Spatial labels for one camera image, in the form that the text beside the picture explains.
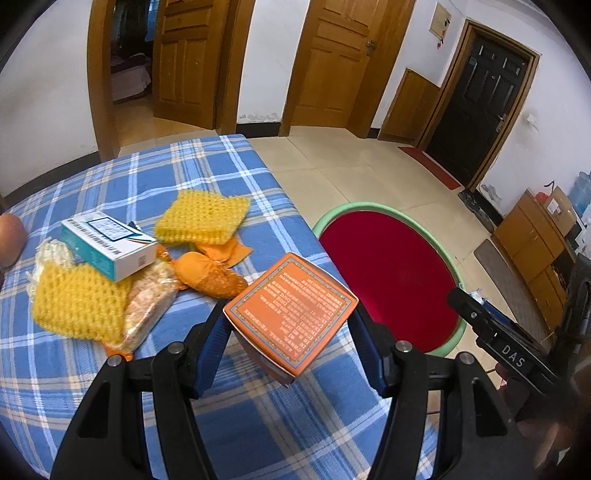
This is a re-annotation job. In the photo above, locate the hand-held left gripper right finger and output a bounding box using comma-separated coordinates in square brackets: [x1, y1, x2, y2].
[348, 302, 539, 480]

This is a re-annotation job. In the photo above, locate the reddish round object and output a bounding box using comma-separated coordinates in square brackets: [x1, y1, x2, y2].
[0, 215, 26, 271]

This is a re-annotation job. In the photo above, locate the flat orange wrapper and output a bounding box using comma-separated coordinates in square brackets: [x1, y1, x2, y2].
[196, 237, 254, 268]

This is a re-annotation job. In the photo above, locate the bed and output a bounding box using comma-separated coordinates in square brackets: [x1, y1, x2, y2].
[111, 53, 153, 100]

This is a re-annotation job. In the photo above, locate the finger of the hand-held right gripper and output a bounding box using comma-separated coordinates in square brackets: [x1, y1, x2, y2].
[447, 287, 509, 352]

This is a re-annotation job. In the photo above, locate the black door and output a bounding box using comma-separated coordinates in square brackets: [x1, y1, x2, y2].
[418, 19, 541, 192]

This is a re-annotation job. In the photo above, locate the brown cardboard box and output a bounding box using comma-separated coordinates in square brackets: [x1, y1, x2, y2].
[542, 185, 580, 232]

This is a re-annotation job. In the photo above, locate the open wooden door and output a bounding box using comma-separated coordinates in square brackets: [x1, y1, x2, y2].
[152, 0, 241, 132]

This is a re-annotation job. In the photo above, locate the wall electric box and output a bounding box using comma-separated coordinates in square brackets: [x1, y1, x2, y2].
[428, 4, 453, 40]

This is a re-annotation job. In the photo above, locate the orange printed cardboard box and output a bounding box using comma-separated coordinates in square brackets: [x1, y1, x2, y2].
[223, 252, 360, 387]

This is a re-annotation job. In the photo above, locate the wooden cabinet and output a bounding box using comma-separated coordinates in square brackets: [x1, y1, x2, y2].
[492, 189, 583, 319]

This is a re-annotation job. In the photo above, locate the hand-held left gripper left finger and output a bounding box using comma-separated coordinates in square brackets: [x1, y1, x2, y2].
[51, 305, 232, 480]

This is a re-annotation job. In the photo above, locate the closed wooden door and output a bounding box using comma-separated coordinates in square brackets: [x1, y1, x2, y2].
[279, 0, 416, 139]

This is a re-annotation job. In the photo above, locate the orange wrapper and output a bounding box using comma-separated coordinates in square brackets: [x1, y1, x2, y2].
[173, 251, 250, 298]
[196, 237, 254, 268]

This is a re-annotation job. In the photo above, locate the red doormat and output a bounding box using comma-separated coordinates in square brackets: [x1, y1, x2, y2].
[399, 145, 462, 190]

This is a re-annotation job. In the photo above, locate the pair of dark shoes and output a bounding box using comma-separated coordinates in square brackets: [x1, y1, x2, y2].
[459, 189, 502, 227]

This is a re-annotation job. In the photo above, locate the yellow foam fruit net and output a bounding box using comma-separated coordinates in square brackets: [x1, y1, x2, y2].
[31, 263, 134, 347]
[154, 190, 251, 246]

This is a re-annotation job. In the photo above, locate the white and teal box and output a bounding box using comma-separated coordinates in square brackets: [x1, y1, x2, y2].
[61, 211, 158, 283]

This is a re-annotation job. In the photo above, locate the wooden doorway frame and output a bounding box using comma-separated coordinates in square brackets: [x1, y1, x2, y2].
[88, 0, 257, 162]

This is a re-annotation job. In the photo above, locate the wooden wall panel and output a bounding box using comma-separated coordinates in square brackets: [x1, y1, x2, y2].
[379, 68, 444, 146]

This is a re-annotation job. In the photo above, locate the grey floor mat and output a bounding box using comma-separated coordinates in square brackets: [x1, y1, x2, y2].
[473, 237, 555, 333]

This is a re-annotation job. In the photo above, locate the clear snack packet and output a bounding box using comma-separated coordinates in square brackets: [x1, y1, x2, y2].
[107, 261, 178, 356]

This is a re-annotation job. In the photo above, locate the blue water bottle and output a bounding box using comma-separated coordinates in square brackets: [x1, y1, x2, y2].
[575, 171, 591, 208]

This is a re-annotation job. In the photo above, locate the white foam fruit net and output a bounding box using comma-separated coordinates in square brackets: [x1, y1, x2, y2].
[25, 239, 77, 296]

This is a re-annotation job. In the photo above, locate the blue plaid tablecloth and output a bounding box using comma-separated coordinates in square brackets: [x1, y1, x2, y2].
[0, 134, 439, 480]

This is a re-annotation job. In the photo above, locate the red basin with green rim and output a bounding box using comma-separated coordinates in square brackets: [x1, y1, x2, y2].
[312, 200, 468, 356]

